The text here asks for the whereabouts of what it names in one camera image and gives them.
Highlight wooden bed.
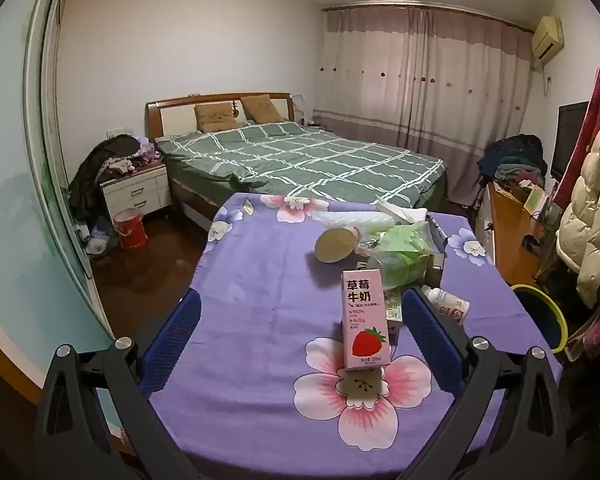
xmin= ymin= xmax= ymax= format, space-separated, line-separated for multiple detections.
xmin=146 ymin=92 xmax=451 ymax=223

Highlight printed paper cup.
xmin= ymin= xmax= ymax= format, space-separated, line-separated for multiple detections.
xmin=314 ymin=227 xmax=361 ymax=264

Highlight clear bottle with green label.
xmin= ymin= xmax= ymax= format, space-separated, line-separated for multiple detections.
xmin=365 ymin=250 xmax=433 ymax=293

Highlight purple floral tablecloth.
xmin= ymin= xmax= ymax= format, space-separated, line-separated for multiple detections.
xmin=140 ymin=192 xmax=563 ymax=466

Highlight white bedside table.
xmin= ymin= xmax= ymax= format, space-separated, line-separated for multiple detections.
xmin=100 ymin=162 xmax=171 ymax=221

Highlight wooden low cabinet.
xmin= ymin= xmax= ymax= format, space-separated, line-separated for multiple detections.
xmin=482 ymin=182 xmax=551 ymax=286

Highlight green checked duvet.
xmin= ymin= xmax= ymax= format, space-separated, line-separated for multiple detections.
xmin=156 ymin=121 xmax=446 ymax=201

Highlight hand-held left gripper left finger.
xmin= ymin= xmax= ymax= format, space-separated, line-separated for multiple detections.
xmin=32 ymin=287 xmax=203 ymax=480

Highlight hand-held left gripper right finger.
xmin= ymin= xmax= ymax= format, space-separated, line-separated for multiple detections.
xmin=395 ymin=287 xmax=568 ymax=480

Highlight pile of folded clothes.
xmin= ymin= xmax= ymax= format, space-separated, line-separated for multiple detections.
xmin=477 ymin=134 xmax=548 ymax=191

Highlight glass sliding wardrobe door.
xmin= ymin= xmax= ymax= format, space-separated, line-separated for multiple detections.
xmin=0 ymin=0 xmax=118 ymax=411

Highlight green plastic bag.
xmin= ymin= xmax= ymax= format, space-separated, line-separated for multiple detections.
xmin=372 ymin=220 xmax=438 ymax=258

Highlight beige air conditioner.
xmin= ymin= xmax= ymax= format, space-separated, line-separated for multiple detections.
xmin=531 ymin=16 xmax=565 ymax=63

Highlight brown embroidered pillow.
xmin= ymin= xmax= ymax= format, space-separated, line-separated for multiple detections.
xmin=194 ymin=102 xmax=238 ymax=132
xmin=240 ymin=94 xmax=283 ymax=123

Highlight small white box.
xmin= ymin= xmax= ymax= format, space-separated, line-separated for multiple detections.
xmin=382 ymin=287 xmax=406 ymax=336

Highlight white tissue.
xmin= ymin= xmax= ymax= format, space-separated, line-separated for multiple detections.
xmin=375 ymin=197 xmax=428 ymax=223

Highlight pile of small clothes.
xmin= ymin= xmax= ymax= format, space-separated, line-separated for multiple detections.
xmin=107 ymin=142 xmax=167 ymax=176

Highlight pink and white curtain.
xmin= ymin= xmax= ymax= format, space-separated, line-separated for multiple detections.
xmin=312 ymin=6 xmax=536 ymax=206

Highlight dark jacket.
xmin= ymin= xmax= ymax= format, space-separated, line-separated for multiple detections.
xmin=69 ymin=134 xmax=143 ymax=221

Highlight yellow rimmed dark bin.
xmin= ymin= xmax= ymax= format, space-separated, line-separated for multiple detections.
xmin=510 ymin=283 xmax=568 ymax=353

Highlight white foam net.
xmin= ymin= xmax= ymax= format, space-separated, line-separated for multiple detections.
xmin=310 ymin=210 xmax=387 ymax=233

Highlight black television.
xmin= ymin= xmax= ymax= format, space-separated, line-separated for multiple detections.
xmin=550 ymin=101 xmax=590 ymax=181

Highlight pink strawberry milk carton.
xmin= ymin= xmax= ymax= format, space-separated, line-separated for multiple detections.
xmin=341 ymin=268 xmax=392 ymax=372

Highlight white plastic bottle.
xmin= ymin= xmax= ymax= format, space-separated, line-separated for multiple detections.
xmin=420 ymin=285 xmax=471 ymax=326

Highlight wooden curtain rail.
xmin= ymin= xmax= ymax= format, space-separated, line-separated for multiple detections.
xmin=322 ymin=3 xmax=535 ymax=32

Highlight red bucket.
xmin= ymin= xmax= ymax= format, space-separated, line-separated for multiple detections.
xmin=112 ymin=208 xmax=147 ymax=251

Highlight dark tissue packet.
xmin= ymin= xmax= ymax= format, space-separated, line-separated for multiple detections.
xmin=427 ymin=212 xmax=448 ymax=256

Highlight white puffer jacket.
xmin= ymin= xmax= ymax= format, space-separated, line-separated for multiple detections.
xmin=555 ymin=120 xmax=600 ymax=306

